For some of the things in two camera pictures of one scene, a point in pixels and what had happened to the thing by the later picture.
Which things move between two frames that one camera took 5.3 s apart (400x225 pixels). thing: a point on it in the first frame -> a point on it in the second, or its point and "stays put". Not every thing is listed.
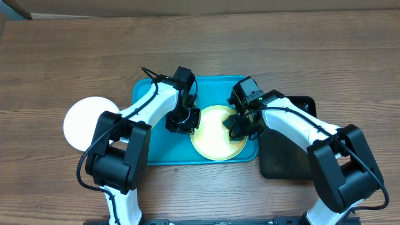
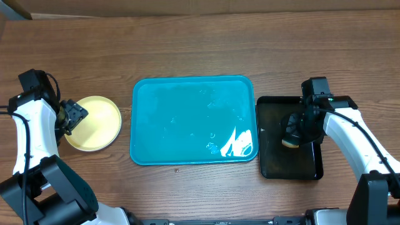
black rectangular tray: x=282 y=158 stays put
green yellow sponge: x=227 y=124 -> x=289 y=144
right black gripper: x=240 y=133 -> x=293 y=134
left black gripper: x=194 y=124 -> x=77 y=112
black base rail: x=299 y=220 stays put
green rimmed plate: x=212 y=139 -> x=100 y=128
